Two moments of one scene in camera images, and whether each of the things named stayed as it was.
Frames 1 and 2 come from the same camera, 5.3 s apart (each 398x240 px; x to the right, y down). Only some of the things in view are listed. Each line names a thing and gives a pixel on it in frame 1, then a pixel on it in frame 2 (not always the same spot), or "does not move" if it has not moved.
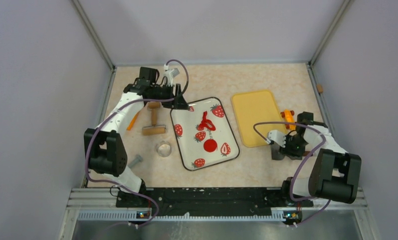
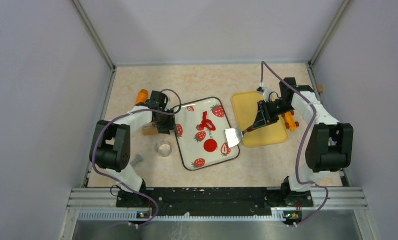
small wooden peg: x=320 y=88 does not move
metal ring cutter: x=163 y=149 does not move
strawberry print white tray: x=204 y=134 does not move
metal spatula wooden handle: x=276 y=154 -> x=234 y=135
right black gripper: x=290 y=152 -> x=264 y=117
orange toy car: x=288 y=115 does not move
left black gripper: x=179 y=102 -> x=170 y=125
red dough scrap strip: x=205 y=121 does not move
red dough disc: x=210 y=145 does not move
